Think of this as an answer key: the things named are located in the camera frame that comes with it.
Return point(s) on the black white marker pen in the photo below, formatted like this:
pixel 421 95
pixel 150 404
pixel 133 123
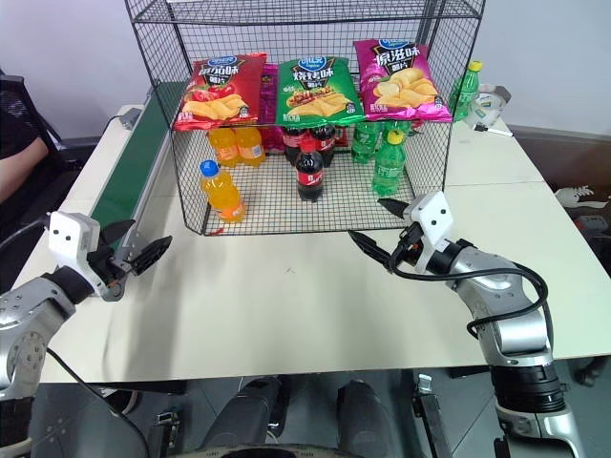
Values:
pixel 491 129

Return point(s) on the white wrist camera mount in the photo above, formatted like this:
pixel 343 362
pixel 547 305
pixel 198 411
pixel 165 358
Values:
pixel 434 214
pixel 71 238

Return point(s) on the white grey tape dispenser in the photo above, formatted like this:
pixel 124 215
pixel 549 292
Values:
pixel 491 102

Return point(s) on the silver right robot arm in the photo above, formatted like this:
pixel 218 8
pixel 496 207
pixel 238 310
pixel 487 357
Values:
pixel 501 286

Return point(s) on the green soda bottle yellow cap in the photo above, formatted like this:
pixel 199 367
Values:
pixel 465 93
pixel 389 167

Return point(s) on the dark rounded shape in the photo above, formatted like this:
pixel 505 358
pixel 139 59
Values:
pixel 367 417
pixel 246 415

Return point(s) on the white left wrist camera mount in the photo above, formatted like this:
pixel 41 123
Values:
pixel 71 238

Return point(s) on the green conveyor belt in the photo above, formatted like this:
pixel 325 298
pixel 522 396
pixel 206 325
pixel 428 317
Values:
pixel 129 167

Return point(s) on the green potato chips bag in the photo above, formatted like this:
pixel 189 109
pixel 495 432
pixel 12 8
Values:
pixel 315 90

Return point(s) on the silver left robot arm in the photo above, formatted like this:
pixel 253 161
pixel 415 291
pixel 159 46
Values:
pixel 28 305

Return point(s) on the orange soda bottle blue cap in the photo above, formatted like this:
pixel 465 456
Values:
pixel 222 193

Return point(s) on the magenta potato chips bag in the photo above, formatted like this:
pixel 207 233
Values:
pixel 401 81

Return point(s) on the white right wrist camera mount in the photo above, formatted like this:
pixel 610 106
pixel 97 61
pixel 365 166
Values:
pixel 434 214

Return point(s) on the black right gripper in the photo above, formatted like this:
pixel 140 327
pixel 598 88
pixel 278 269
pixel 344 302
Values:
pixel 409 245

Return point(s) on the person in dark clothes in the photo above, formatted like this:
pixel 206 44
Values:
pixel 19 167

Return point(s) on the black metal strut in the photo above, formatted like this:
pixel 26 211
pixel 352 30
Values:
pixel 432 415

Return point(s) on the cola bottle red label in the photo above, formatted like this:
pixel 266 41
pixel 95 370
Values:
pixel 293 140
pixel 325 140
pixel 310 174

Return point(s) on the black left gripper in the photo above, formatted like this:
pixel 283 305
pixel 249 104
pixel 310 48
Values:
pixel 112 269

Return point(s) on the red potato chips bag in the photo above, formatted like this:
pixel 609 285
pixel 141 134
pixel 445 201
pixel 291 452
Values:
pixel 219 90

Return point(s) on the purple snack bag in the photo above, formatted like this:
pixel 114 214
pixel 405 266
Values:
pixel 268 86

